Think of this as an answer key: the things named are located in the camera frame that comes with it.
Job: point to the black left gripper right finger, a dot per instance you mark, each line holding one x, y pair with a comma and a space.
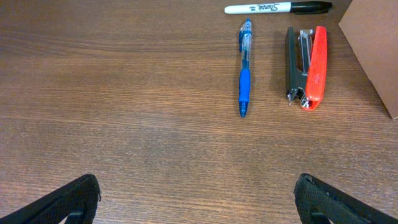
319, 202

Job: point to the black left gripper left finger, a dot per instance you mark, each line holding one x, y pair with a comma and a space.
75, 202

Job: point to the blue ballpoint pen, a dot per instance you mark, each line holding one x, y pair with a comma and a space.
245, 44

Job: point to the brown cardboard box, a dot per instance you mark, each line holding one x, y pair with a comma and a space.
370, 27

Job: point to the black white marker pen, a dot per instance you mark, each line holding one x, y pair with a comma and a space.
306, 7

